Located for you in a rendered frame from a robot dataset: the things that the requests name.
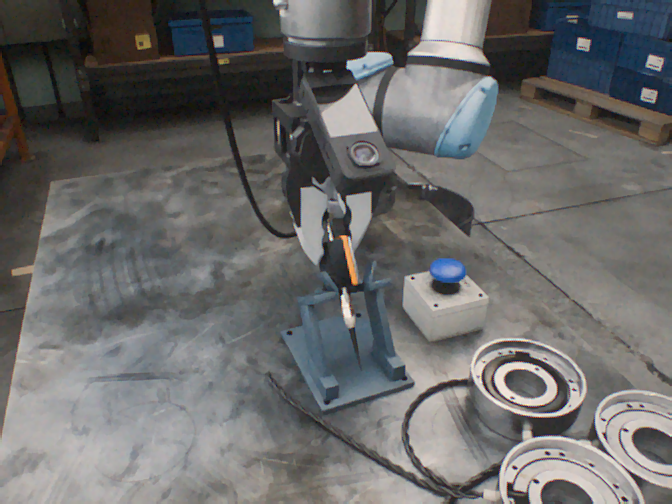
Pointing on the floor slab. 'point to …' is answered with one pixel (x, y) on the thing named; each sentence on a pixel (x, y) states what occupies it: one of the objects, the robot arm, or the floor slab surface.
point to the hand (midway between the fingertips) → (335, 253)
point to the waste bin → (449, 205)
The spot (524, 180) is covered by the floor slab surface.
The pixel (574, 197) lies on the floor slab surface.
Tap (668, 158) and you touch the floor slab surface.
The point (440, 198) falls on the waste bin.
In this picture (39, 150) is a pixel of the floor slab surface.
